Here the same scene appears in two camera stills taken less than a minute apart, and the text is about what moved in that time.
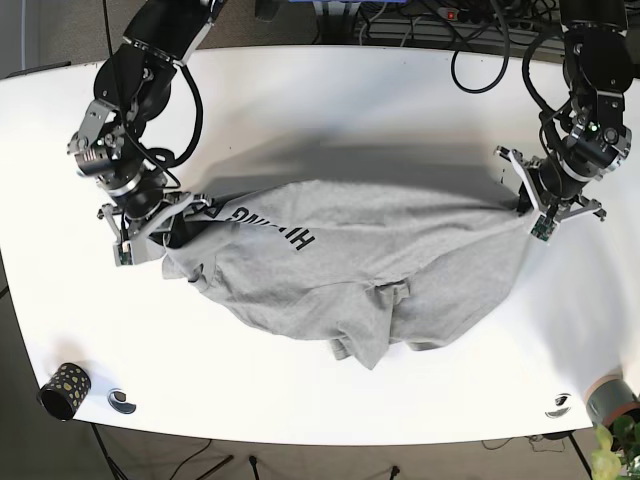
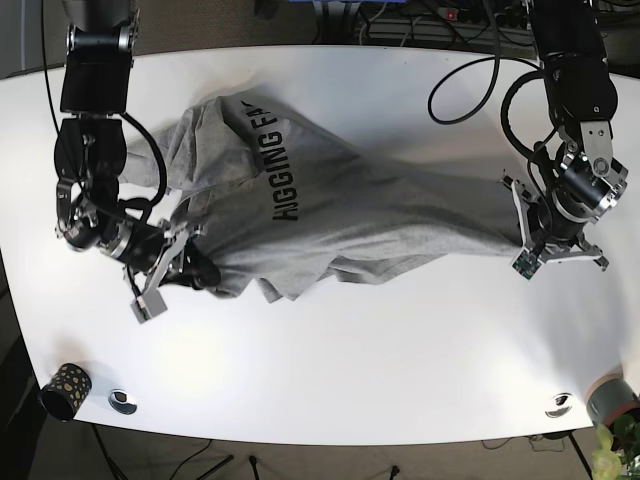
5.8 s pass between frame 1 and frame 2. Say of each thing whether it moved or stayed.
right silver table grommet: stayed
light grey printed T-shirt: moved
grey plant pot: stayed
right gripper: moved
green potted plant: stayed
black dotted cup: stayed
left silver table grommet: stayed
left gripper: moved
